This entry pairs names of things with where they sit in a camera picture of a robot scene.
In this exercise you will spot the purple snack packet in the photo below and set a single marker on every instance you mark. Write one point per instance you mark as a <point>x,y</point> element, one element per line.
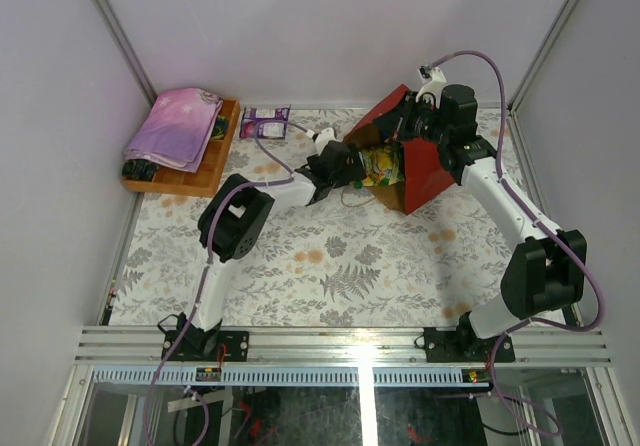
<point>264,123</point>

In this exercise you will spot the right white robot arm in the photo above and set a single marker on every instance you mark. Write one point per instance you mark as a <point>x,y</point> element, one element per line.
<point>545,270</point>

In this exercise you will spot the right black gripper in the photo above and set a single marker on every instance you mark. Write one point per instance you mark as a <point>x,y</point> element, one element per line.
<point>397,121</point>

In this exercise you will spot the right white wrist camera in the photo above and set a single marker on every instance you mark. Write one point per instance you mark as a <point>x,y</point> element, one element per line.
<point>433,82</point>

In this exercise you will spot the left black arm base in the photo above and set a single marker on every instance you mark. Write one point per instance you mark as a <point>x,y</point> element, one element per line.
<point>197,344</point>

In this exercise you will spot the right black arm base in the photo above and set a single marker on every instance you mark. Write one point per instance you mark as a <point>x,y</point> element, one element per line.
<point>462,345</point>

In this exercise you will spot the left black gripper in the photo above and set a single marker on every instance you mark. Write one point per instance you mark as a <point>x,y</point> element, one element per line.
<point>347,163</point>

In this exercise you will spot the orange wooden organizer tray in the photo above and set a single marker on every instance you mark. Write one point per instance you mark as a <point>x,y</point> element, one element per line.
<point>205,181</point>

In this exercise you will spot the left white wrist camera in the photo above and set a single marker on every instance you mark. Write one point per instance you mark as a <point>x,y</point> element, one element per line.
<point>320,138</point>

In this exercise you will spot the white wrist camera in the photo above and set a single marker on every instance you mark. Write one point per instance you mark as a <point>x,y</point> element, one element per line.
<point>320,138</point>
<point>433,82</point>

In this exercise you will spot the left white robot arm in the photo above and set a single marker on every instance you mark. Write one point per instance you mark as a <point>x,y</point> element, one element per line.
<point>233,221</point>

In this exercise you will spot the folded purple cloth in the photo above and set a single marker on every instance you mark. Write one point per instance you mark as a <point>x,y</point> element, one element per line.
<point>177,130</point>

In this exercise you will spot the red paper bag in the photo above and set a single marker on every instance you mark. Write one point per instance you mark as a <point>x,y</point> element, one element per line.
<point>424,180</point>

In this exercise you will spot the yellow green snack packet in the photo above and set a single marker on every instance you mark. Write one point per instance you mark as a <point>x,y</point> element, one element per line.
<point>383,166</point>

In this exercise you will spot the dark patterned item in tray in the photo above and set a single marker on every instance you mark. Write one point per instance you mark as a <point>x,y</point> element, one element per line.
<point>139,170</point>

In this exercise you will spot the aluminium front rail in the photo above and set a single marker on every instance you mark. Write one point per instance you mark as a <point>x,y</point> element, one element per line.
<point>532,346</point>

